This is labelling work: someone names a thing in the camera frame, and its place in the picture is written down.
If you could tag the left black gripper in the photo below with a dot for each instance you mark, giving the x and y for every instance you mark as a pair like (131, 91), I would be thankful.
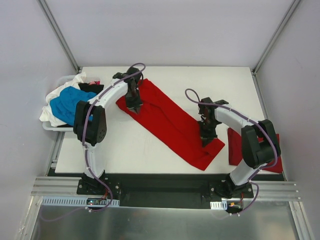
(134, 102)

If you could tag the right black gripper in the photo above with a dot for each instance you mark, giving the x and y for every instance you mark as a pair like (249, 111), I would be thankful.
(207, 132)

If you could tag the bright red t shirt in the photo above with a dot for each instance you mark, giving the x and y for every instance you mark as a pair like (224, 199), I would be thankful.
(173, 126)

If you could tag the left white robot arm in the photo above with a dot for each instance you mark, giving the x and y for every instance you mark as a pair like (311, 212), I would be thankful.
(90, 126)

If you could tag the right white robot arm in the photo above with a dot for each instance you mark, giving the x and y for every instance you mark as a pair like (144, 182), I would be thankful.
(259, 143)

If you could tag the folded dark red t shirt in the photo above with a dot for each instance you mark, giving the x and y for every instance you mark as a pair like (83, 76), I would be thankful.
(235, 152)

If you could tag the black t shirt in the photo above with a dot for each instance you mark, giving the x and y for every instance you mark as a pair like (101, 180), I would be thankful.
(86, 87)

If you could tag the pink garment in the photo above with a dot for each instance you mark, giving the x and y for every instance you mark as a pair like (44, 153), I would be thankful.
(94, 83)

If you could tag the blue t shirt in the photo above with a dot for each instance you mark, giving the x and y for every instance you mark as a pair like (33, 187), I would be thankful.
(64, 106)

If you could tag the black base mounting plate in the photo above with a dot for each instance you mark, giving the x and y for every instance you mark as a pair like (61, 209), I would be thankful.
(181, 191)

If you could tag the white t shirt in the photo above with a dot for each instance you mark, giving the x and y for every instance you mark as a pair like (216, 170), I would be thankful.
(50, 112)

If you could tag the white plastic laundry basket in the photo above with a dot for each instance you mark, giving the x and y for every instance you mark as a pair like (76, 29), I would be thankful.
(49, 121)

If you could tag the right white cable duct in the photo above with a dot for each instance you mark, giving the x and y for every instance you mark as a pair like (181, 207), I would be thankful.
(219, 205)

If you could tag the white cable duct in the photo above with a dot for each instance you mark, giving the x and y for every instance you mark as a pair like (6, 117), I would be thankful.
(66, 201)
(219, 205)

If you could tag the aluminium frame rail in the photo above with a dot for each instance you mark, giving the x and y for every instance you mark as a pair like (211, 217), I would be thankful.
(282, 191)

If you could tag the left white cable duct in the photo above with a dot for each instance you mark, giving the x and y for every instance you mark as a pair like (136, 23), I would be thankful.
(66, 201)

